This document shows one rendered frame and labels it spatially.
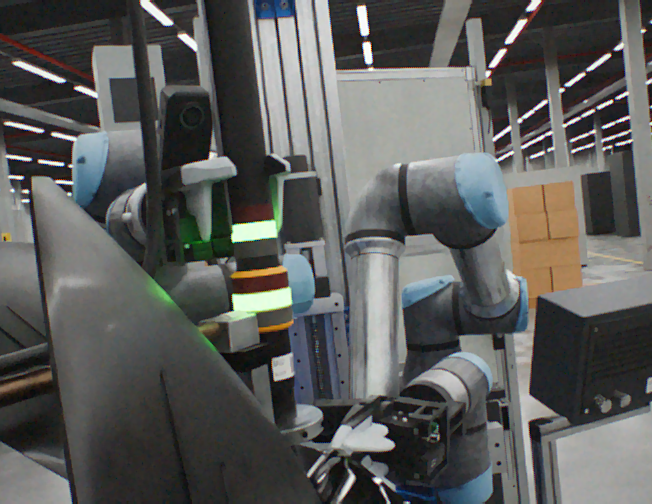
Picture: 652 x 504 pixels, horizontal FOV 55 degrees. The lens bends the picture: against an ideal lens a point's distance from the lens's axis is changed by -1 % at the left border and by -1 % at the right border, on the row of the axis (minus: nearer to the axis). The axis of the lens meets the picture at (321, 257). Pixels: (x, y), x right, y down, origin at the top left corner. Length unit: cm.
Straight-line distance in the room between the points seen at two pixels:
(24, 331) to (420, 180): 66
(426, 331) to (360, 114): 135
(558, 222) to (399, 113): 630
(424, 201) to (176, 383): 81
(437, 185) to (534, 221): 776
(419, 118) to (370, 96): 23
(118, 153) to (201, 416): 88
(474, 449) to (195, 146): 53
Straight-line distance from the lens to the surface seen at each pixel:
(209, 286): 72
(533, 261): 872
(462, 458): 87
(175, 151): 59
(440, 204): 95
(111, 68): 461
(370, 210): 97
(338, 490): 40
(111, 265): 17
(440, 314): 133
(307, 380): 143
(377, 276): 95
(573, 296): 112
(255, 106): 48
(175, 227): 55
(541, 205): 872
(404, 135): 260
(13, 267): 51
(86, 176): 103
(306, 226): 138
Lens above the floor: 141
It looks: 3 degrees down
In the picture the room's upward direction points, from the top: 7 degrees counter-clockwise
